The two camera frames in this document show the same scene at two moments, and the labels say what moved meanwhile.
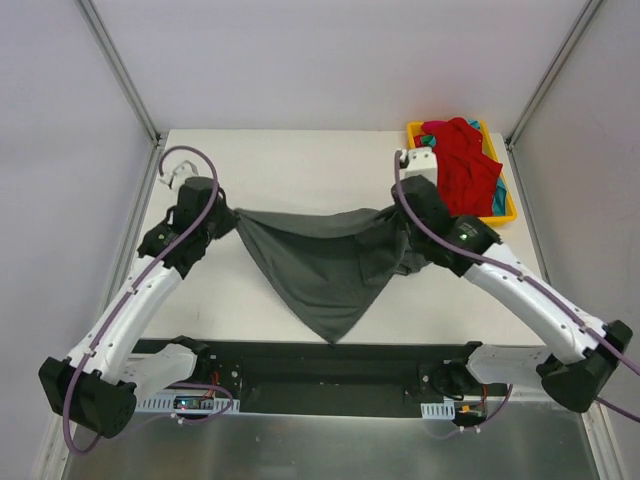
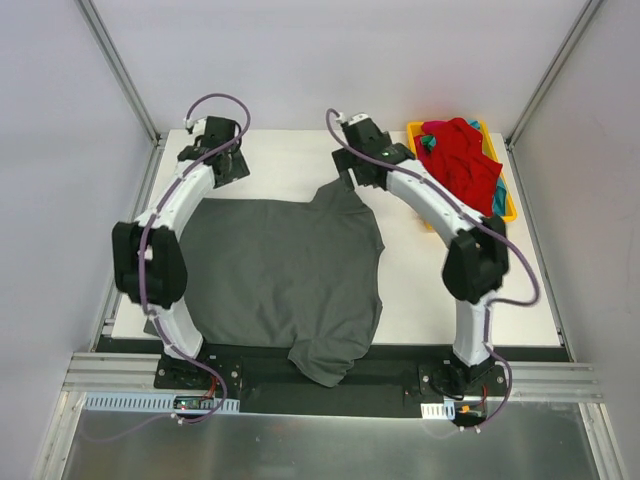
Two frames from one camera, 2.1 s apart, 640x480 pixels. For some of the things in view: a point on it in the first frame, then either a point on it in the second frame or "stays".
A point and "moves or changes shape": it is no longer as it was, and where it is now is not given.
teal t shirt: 500,194 stays
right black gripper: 404,220 to 345,165
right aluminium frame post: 553,72 stays
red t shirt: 465,173 stays
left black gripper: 223,219 to 235,163
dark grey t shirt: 326,266 moves or changes shape
